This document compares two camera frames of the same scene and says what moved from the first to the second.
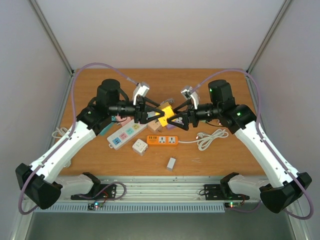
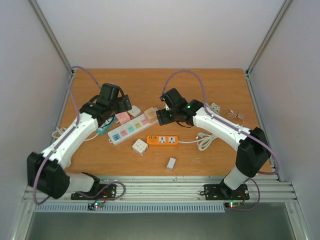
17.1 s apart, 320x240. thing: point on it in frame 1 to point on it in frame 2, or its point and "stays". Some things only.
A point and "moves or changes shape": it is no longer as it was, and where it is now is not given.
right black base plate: x=222 y=192 stays
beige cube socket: x=155 y=125 moves or changes shape
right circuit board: x=232 y=204 stays
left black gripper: x=141 y=112 to x=123 y=107
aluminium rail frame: x=158 y=189 stays
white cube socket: x=140 y=147 stays
